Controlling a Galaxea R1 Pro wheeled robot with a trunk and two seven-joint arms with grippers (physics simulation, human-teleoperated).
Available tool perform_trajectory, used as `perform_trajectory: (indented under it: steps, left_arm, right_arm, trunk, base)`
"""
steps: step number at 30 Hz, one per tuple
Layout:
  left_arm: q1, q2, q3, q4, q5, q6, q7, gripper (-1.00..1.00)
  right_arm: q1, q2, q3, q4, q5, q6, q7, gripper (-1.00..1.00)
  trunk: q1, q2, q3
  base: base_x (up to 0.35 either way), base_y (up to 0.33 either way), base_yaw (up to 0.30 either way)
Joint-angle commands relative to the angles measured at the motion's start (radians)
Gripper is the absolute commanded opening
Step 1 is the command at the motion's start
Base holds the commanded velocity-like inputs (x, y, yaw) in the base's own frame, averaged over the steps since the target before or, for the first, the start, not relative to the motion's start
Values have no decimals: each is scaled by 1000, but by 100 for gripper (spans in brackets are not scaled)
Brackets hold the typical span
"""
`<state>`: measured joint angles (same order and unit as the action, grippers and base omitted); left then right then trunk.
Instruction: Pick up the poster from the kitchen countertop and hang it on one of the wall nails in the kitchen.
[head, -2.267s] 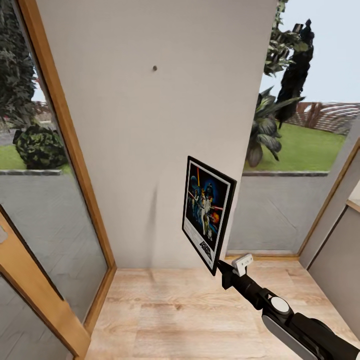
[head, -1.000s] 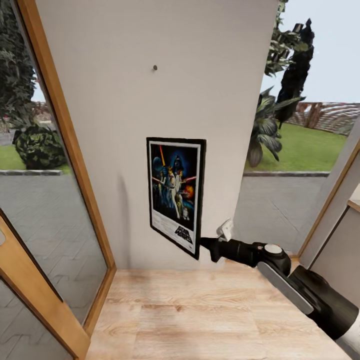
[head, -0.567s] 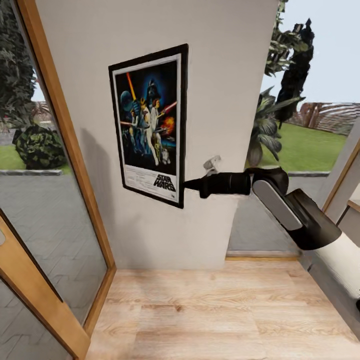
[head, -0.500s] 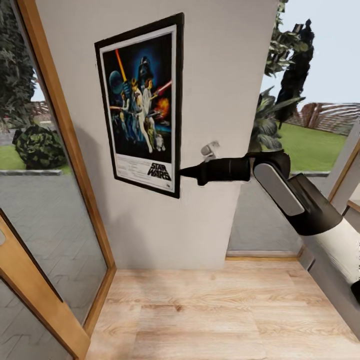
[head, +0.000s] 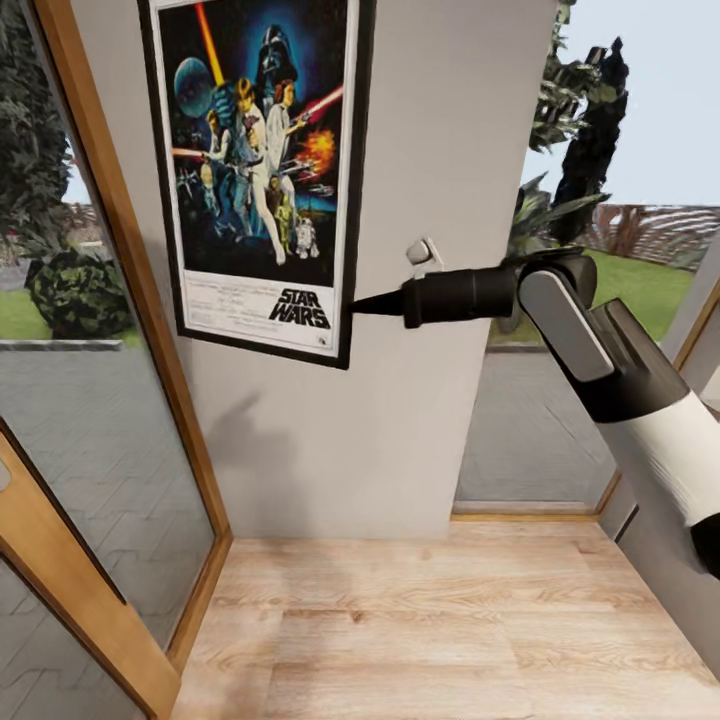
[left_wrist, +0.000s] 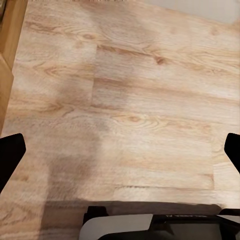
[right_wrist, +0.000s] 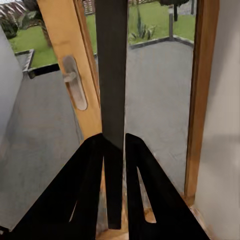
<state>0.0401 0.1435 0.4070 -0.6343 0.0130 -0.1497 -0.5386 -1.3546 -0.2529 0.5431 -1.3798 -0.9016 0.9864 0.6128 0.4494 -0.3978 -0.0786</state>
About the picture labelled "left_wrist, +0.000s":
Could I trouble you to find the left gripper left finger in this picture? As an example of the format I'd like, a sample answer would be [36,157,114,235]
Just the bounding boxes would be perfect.
[0,133,26,193]

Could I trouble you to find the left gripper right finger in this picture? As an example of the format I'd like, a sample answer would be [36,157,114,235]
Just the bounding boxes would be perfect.
[224,132,240,173]

